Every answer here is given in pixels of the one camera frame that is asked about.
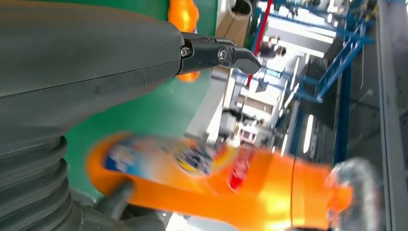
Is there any orange bottle clear cap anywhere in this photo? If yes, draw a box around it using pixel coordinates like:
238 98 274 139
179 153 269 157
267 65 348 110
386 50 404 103
85 132 383 231
168 0 201 83

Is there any open cardboard box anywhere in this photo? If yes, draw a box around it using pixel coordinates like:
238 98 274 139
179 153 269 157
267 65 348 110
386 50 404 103
215 0 254 47

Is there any red pole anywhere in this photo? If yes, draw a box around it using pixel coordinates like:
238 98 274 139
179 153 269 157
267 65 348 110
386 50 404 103
244 0 275 87

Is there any blue metal frame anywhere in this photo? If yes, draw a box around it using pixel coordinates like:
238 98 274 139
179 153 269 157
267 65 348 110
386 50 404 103
255 0 378 167

